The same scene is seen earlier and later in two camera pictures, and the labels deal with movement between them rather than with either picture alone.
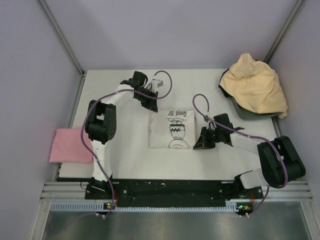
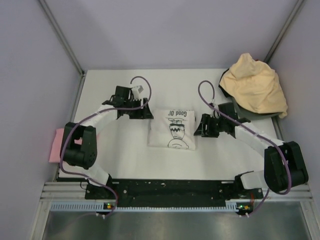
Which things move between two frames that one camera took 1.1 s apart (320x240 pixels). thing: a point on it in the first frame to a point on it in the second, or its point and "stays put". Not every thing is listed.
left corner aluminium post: x=66 y=44 stays put
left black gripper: x=151 y=104 to x=143 y=113
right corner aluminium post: x=278 y=39 stays put
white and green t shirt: x=172 y=129 stays put
